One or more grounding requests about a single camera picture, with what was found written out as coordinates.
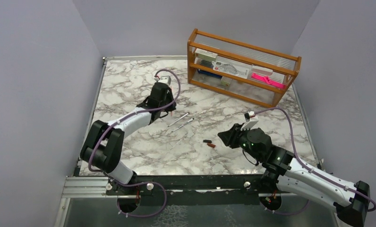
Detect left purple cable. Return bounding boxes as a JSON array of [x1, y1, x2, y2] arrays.
[[87, 69, 181, 218]]

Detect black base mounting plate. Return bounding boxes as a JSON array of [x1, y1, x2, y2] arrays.
[[106, 174, 281, 206]]

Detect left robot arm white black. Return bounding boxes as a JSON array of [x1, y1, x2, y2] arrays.
[[80, 82, 176, 194]]

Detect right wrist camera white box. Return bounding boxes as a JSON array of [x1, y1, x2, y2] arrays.
[[240, 111, 259, 131]]

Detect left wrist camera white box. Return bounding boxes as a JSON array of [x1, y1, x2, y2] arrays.
[[155, 76, 171, 86]]

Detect white pink flat box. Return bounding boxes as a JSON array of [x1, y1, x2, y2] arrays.
[[252, 65, 273, 76]]

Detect blue box lower shelf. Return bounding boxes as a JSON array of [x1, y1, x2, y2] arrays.
[[197, 69, 222, 79]]

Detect purple cable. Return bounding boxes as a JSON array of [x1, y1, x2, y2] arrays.
[[254, 107, 376, 216], [87, 69, 181, 218]]

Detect red marker cap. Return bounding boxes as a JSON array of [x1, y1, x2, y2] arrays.
[[207, 143, 216, 148]]

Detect white printed flat package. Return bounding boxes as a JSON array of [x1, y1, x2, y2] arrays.
[[212, 58, 251, 79]]

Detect wooden orange shelf rack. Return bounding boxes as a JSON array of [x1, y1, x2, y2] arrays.
[[187, 28, 302, 107]]

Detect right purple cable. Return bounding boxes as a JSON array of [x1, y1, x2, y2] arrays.
[[254, 107, 376, 216]]

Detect white box top shelf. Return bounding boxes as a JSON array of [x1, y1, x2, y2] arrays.
[[195, 48, 218, 61]]

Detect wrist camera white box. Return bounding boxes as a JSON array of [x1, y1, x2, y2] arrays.
[[155, 76, 171, 86], [240, 111, 259, 131]]

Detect aluminium frame rail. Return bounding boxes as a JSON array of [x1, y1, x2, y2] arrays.
[[61, 175, 340, 199]]

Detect small cream box lower shelf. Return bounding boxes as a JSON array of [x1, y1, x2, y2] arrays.
[[221, 77, 232, 87]]

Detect pink plastic item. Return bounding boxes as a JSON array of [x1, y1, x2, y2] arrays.
[[251, 73, 286, 89]]

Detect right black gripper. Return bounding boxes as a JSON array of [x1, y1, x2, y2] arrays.
[[218, 122, 262, 161]]

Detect white board marker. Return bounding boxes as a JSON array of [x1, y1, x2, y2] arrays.
[[171, 117, 195, 132], [168, 112, 190, 127]]

